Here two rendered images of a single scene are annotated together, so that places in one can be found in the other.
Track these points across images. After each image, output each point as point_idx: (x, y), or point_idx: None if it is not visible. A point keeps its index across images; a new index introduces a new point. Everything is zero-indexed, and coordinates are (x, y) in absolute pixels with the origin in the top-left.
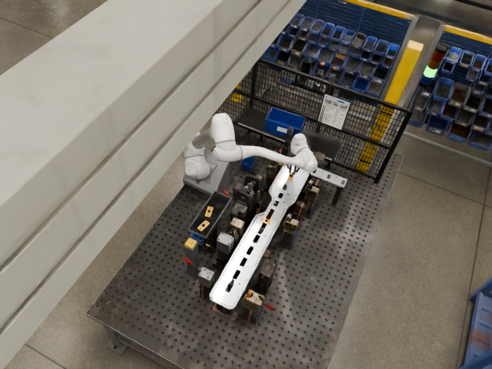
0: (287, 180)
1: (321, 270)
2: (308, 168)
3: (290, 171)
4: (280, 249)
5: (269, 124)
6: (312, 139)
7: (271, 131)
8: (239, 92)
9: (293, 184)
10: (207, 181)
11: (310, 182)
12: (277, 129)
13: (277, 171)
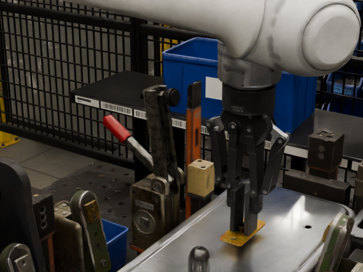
0: (222, 248)
1: None
2: (297, 27)
3: (233, 194)
4: None
5: (175, 77)
6: (352, 132)
7: (186, 108)
8: (97, 22)
9: (249, 265)
10: None
11: (335, 222)
12: (206, 91)
13: None
